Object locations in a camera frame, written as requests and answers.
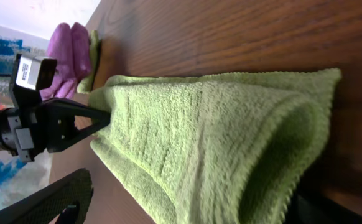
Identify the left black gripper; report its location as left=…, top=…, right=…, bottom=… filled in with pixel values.
left=0, top=98, right=111, bottom=162

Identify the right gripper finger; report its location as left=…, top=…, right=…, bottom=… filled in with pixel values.
left=0, top=169, right=93, bottom=224

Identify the large green microfiber cloth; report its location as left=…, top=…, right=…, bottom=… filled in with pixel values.
left=88, top=68, right=341, bottom=223

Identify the green folded cloth under purple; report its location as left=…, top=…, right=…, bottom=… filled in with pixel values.
left=77, top=30, right=100, bottom=94

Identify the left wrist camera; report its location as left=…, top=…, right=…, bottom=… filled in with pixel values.
left=12, top=54, right=57, bottom=91

